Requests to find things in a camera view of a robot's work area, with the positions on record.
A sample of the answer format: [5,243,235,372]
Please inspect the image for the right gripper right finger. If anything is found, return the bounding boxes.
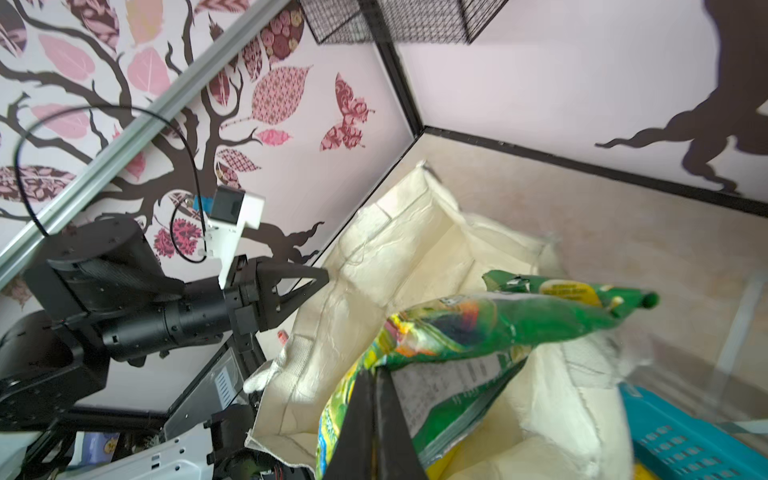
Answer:
[375,368,428,480]

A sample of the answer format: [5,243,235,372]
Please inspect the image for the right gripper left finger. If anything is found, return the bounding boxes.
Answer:
[323,370,375,480]

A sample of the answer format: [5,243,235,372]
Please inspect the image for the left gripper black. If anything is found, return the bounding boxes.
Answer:
[100,255,330,366]

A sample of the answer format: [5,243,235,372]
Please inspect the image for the green yellow snack bag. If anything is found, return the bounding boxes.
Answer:
[315,270,659,479]

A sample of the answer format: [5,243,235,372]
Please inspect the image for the cream canvas grocery bag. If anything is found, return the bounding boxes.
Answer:
[245,163,659,479]

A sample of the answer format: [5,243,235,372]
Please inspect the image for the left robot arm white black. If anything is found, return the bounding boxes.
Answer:
[1,219,329,479]

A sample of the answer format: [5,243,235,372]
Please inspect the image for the teal plastic basket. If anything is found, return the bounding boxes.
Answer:
[620,383,767,479]

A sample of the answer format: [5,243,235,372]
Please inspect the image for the white wooden shelf rack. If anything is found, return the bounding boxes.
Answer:
[701,270,767,435]

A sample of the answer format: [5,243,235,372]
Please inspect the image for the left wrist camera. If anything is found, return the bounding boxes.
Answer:
[189,185,266,289]

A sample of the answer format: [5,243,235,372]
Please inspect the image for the aluminium frame rail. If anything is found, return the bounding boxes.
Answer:
[1,0,286,285]

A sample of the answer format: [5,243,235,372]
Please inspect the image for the black wire basket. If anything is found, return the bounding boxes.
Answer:
[299,0,506,44]

